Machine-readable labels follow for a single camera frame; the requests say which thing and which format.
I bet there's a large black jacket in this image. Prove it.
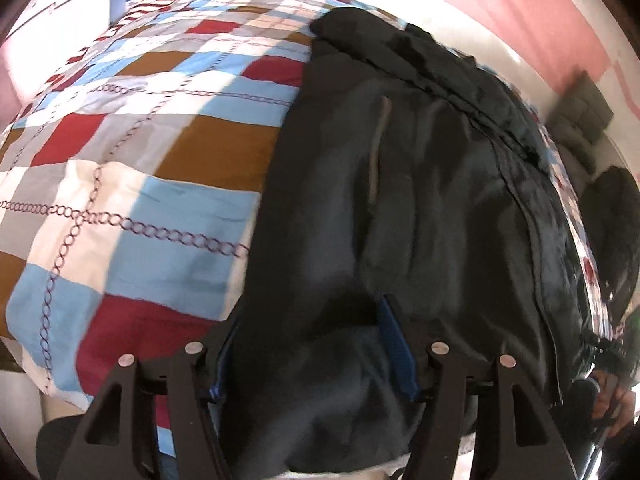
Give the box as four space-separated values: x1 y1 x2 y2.
219 8 588 479

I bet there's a person's right hand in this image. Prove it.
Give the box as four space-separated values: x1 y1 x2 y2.
590 370 636 439

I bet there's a black puffer jacket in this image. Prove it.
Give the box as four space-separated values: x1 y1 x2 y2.
578 166 639 327

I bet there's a checkered bed sheet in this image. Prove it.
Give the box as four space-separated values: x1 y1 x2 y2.
1 0 611 408

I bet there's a grey quilted puffer garment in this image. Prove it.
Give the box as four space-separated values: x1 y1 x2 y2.
546 70 613 188

